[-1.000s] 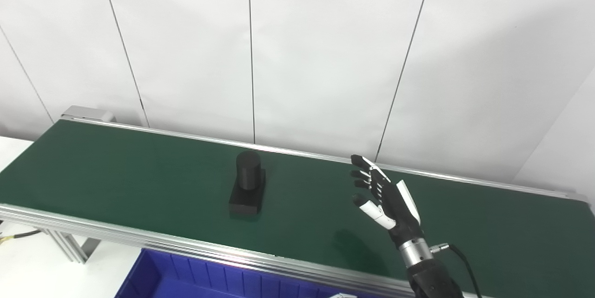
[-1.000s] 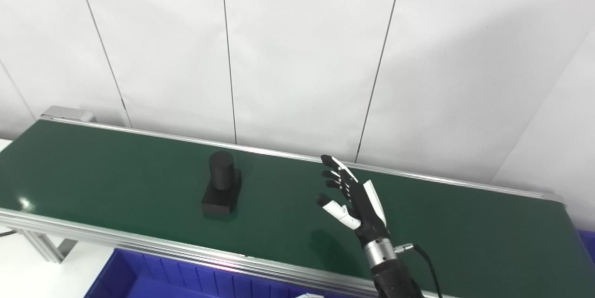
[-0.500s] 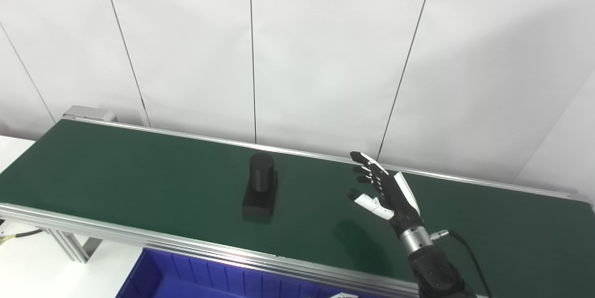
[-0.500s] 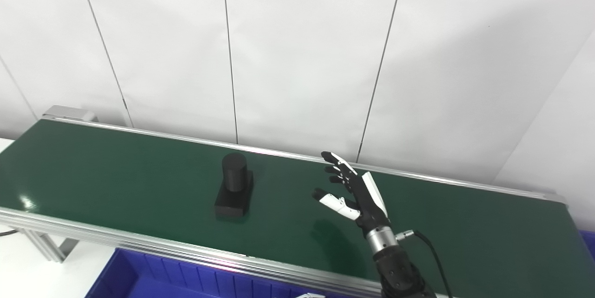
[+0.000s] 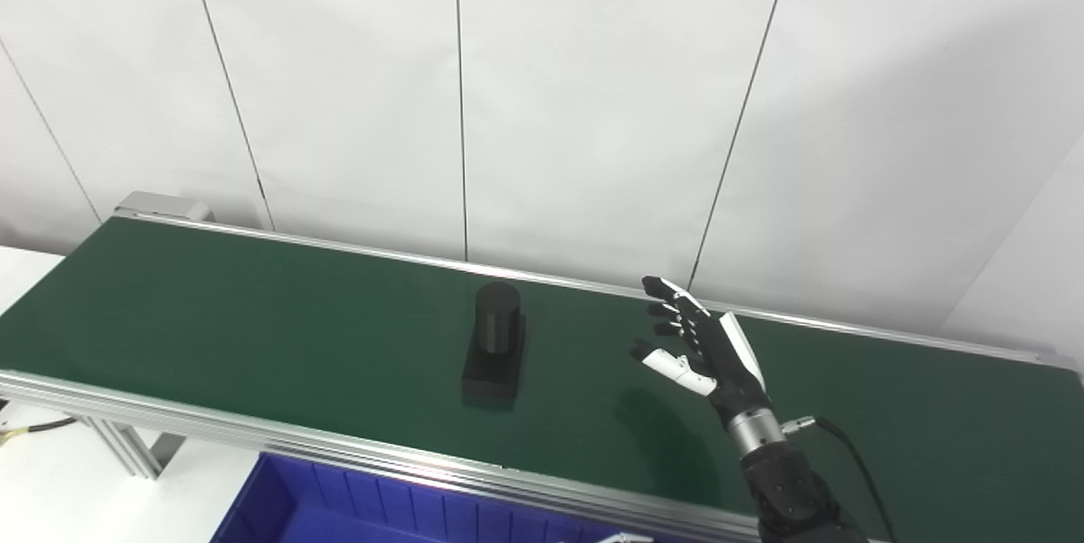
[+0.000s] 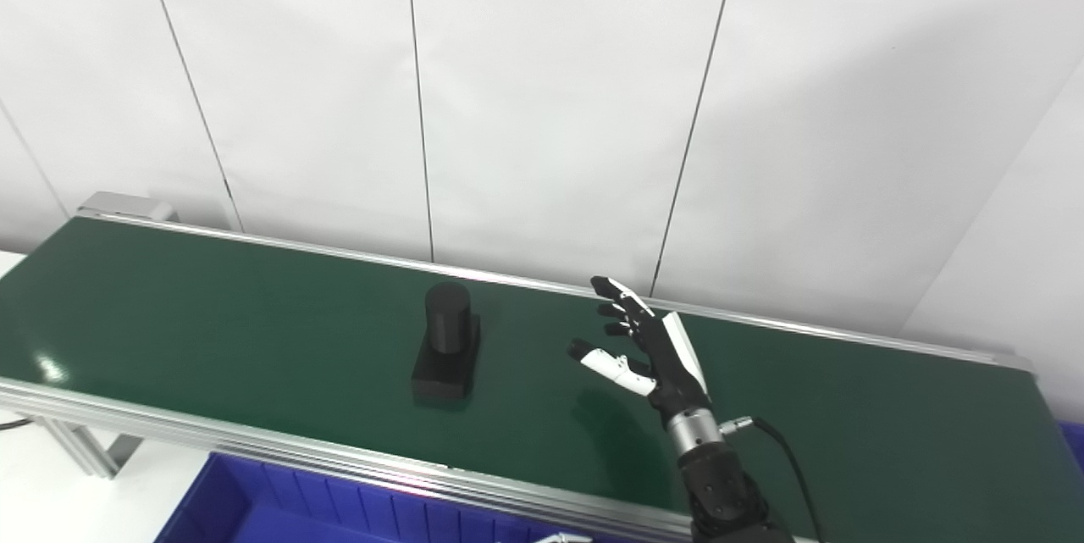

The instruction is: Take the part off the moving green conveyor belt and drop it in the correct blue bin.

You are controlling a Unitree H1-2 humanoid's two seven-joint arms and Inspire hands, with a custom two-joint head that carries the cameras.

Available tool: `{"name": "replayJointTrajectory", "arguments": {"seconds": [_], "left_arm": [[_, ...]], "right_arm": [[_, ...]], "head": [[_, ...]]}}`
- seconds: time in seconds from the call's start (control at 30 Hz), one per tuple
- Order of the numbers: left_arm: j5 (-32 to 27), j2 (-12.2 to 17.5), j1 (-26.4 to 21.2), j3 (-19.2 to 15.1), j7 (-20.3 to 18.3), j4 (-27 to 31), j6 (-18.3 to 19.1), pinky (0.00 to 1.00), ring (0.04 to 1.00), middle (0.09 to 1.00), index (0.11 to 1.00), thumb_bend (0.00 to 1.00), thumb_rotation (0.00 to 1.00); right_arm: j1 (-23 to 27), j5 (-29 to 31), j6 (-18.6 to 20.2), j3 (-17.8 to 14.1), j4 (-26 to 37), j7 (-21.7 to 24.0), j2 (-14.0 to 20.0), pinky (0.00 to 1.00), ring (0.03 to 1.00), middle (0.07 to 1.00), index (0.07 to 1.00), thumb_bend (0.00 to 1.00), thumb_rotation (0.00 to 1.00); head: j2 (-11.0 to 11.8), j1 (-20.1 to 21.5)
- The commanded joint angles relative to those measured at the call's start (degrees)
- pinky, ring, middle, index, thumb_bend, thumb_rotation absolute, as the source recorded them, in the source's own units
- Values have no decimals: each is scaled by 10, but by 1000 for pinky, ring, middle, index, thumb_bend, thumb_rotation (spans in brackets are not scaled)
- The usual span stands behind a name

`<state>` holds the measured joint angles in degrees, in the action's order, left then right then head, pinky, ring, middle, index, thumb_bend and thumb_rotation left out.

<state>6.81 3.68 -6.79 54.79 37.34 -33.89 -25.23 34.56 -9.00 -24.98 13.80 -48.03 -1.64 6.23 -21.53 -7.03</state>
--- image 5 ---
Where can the black cylinder block part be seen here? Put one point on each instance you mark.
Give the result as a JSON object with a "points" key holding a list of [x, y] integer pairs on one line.
{"points": [[495, 340]]}

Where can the green conveyor belt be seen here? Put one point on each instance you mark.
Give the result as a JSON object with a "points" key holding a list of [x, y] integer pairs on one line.
{"points": [[296, 331]]}

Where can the blue plastic bin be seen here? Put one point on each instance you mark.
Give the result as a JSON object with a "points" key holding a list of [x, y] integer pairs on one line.
{"points": [[339, 509]]}

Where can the grey conveyor end housing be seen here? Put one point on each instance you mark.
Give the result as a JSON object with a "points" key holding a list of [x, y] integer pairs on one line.
{"points": [[165, 206]]}

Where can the aluminium conveyor leg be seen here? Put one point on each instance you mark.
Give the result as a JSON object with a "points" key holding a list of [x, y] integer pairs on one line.
{"points": [[127, 446]]}

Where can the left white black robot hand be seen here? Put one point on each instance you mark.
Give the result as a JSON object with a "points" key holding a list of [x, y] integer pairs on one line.
{"points": [[622, 539]]}

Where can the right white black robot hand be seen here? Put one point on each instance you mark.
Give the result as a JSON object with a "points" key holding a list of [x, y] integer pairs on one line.
{"points": [[720, 357]]}

